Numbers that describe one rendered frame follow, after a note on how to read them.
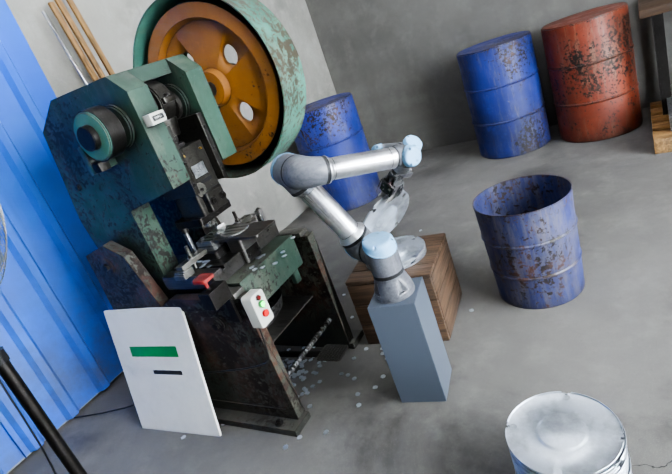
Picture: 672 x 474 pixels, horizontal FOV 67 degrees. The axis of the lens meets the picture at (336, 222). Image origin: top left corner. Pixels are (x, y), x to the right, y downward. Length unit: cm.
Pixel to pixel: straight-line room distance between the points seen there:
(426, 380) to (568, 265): 81
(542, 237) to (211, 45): 161
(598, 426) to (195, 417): 161
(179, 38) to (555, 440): 208
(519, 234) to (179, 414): 168
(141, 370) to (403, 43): 373
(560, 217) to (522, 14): 280
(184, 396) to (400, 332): 104
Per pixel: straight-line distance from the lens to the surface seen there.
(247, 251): 211
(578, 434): 156
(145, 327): 241
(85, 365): 320
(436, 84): 506
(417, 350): 193
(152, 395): 259
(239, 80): 231
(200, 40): 239
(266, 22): 219
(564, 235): 230
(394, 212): 234
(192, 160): 210
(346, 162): 168
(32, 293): 305
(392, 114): 529
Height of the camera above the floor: 139
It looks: 20 degrees down
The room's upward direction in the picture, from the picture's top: 20 degrees counter-clockwise
